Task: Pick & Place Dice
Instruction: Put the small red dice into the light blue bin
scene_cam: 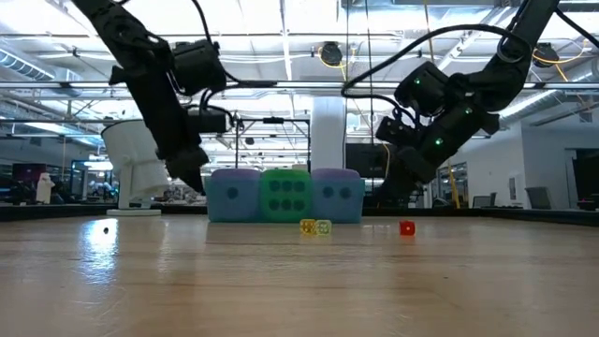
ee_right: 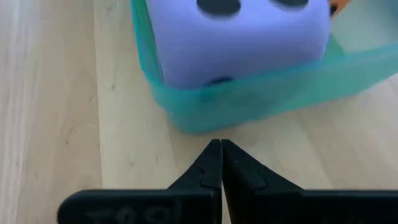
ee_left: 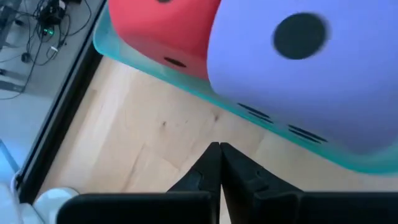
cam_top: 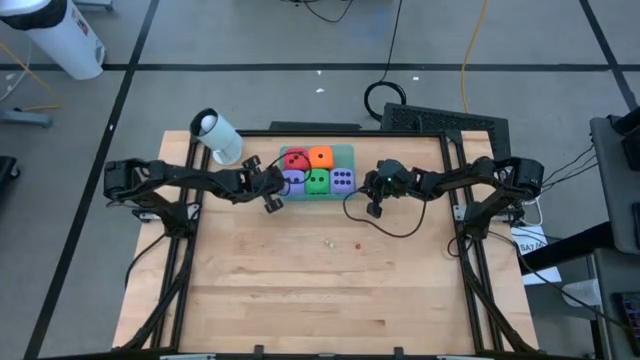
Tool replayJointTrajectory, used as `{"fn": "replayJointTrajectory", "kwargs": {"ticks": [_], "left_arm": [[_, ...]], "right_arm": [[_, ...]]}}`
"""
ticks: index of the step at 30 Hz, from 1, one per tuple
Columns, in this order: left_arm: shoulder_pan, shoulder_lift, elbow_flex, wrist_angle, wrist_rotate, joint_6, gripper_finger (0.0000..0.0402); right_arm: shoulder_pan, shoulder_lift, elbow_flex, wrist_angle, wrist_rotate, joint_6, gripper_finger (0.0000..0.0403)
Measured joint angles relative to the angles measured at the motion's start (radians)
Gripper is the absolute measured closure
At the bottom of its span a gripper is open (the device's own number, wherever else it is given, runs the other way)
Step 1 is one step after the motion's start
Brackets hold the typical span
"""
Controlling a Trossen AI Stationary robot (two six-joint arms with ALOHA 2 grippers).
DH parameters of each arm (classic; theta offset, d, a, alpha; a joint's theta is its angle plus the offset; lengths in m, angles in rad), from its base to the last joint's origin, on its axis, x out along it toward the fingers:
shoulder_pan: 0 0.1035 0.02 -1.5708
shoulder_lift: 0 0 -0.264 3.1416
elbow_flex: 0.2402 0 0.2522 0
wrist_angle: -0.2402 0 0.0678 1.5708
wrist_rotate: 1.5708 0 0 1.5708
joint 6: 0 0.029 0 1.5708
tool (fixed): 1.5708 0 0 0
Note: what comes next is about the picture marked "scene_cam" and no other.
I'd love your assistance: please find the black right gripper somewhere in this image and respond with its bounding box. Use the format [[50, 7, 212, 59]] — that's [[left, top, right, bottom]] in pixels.
[[373, 105, 501, 208]]

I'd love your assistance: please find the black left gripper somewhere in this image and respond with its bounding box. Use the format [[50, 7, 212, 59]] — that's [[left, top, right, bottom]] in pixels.
[[109, 65, 211, 195]]

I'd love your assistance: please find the large purple foam die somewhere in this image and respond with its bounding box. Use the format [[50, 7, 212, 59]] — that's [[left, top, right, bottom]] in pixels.
[[311, 168, 364, 222], [208, 168, 262, 221]]

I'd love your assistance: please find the large green foam die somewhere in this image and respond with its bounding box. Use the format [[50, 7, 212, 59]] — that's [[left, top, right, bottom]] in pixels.
[[259, 168, 314, 223]]

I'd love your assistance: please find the black display screen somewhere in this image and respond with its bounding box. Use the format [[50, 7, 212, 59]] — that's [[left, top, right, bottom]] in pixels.
[[345, 142, 406, 207]]

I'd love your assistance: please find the white cylindrical device on stand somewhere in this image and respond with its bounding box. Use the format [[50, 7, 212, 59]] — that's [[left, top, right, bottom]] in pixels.
[[101, 119, 171, 218]]

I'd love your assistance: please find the grey office chair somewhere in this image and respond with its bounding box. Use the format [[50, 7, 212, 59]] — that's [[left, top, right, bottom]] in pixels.
[[526, 186, 551, 211]]

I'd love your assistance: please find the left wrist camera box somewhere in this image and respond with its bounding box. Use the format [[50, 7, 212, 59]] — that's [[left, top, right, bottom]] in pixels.
[[185, 106, 231, 136]]

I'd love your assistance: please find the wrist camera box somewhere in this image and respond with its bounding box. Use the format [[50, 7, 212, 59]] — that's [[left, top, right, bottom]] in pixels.
[[375, 115, 416, 149], [185, 106, 231, 136]]

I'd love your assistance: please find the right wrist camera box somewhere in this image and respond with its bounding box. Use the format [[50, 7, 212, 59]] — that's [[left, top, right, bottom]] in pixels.
[[375, 115, 416, 149]]

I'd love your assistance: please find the yellow cable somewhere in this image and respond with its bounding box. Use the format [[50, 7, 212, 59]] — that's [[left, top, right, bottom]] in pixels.
[[446, 158, 462, 210]]

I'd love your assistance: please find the black metal stand frame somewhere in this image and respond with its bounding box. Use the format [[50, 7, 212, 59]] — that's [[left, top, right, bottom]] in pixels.
[[232, 111, 313, 172]]

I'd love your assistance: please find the black metal table frame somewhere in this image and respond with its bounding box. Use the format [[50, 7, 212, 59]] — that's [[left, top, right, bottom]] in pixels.
[[0, 203, 599, 227]]

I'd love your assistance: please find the long grey overhead rail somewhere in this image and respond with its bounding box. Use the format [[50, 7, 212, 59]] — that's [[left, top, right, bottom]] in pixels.
[[0, 80, 599, 91]]

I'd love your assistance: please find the black ceiling cable reel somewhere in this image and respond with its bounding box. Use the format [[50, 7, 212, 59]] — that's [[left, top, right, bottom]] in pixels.
[[320, 41, 343, 67], [533, 41, 562, 70]]

